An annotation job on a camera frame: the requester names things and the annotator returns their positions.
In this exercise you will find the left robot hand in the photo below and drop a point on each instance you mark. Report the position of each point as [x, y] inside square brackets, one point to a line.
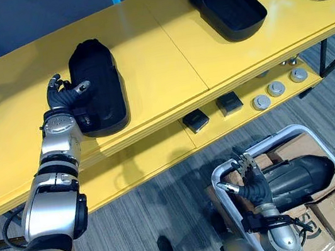
[61, 97]

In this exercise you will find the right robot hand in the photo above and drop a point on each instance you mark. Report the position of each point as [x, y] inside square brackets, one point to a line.
[255, 188]

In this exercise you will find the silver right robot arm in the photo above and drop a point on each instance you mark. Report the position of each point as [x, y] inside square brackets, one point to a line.
[282, 234]

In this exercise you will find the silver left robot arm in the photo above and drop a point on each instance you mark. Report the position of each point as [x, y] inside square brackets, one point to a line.
[50, 211]

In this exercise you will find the yellow shelf board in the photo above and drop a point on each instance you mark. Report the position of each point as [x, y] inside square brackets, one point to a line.
[152, 70]
[159, 152]

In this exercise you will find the open cardboard box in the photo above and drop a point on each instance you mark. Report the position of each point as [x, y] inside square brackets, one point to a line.
[301, 147]

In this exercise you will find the grey round cap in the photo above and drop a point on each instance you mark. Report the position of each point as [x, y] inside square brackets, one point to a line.
[298, 75]
[276, 88]
[261, 102]

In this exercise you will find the small black box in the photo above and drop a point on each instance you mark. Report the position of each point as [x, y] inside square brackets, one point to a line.
[196, 121]
[229, 103]

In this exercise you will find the small silver metal fittings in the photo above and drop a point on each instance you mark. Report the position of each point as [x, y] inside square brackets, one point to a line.
[289, 62]

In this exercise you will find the white tubular cart frame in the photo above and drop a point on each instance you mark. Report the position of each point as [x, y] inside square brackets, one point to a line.
[269, 141]

